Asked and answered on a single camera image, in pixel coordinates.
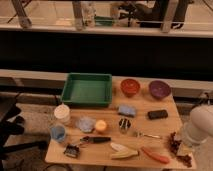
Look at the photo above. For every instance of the dark red grape bunch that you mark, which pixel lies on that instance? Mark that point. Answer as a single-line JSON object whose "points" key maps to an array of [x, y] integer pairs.
{"points": [[174, 147]]}

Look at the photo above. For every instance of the black chair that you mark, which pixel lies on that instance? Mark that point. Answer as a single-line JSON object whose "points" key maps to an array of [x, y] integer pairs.
{"points": [[11, 124]]}

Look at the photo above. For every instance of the black binder clip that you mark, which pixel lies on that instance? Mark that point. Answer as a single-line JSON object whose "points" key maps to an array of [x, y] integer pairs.
{"points": [[72, 151]]}

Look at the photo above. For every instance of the blue sponge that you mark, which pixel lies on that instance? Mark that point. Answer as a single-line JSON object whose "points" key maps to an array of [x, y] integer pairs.
{"points": [[126, 110]]}

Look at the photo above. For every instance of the black rectangular block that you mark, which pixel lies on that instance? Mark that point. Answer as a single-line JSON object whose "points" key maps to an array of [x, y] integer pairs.
{"points": [[157, 114]]}

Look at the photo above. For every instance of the red bowl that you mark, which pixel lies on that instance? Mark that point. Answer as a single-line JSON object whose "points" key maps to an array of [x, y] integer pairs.
{"points": [[130, 87]]}

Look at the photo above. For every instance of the black handled tool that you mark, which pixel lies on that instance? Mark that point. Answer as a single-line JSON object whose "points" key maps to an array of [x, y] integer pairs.
{"points": [[96, 139]]}

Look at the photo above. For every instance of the small orange cup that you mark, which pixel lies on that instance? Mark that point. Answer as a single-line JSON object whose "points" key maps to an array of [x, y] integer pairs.
{"points": [[100, 126]]}

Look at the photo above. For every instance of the yellow toy corn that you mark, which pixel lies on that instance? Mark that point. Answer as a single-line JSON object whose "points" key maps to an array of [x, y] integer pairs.
{"points": [[122, 151]]}

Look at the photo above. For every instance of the blue plastic cup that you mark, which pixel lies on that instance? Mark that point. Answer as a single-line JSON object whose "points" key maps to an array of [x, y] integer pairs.
{"points": [[58, 133]]}

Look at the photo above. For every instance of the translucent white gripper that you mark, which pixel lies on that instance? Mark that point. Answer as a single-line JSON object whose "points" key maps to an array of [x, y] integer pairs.
{"points": [[191, 135]]}

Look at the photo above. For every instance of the white paper cup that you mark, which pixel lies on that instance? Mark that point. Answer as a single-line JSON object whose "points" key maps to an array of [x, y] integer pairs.
{"points": [[62, 113]]}

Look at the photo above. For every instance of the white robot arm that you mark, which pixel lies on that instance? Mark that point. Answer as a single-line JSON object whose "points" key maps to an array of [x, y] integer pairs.
{"points": [[199, 127]]}

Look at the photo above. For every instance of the green plastic tray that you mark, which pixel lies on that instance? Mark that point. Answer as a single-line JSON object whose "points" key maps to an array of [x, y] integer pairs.
{"points": [[87, 90]]}

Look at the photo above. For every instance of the metal spoon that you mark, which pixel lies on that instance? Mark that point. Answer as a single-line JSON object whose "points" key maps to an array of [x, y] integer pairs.
{"points": [[140, 134]]}

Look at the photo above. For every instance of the purple bowl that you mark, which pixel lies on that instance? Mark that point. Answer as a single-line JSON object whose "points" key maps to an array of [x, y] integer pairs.
{"points": [[159, 89]]}

